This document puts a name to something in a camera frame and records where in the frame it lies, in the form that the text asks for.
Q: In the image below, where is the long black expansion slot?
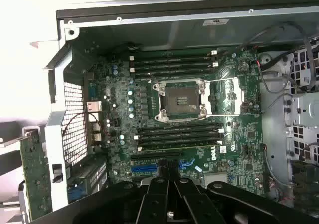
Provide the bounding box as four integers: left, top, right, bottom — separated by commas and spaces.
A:
131, 151, 183, 160

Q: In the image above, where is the black RAM slot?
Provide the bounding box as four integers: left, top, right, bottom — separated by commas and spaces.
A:
129, 61, 220, 69
139, 49, 218, 57
138, 123, 220, 130
129, 68, 215, 75
134, 135, 221, 142
129, 55, 215, 63
138, 129, 224, 136

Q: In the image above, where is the CPU socket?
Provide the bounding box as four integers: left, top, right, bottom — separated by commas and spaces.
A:
152, 77, 209, 124

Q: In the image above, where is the open black PC case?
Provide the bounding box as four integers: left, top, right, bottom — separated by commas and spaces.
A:
29, 0, 319, 224

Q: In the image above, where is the grey metal disk bay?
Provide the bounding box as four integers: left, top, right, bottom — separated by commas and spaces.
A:
283, 43, 319, 192

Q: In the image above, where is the blue expansion slot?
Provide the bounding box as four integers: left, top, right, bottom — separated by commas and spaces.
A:
130, 166, 160, 174

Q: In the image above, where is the black looped wire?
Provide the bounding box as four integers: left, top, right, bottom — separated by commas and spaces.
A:
238, 21, 317, 95

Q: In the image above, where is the grey plastic parts rack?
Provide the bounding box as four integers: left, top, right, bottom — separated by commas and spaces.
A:
0, 125, 42, 224

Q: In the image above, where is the green Dell motherboard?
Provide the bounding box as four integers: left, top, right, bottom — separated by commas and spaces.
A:
83, 46, 271, 192

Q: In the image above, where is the silver finned chipset heatsink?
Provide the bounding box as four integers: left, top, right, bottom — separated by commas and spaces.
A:
203, 173, 229, 186

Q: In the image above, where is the red and black wire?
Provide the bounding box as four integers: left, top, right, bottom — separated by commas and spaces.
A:
61, 111, 112, 139

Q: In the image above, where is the round coin battery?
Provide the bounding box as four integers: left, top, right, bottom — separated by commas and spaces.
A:
238, 61, 250, 73

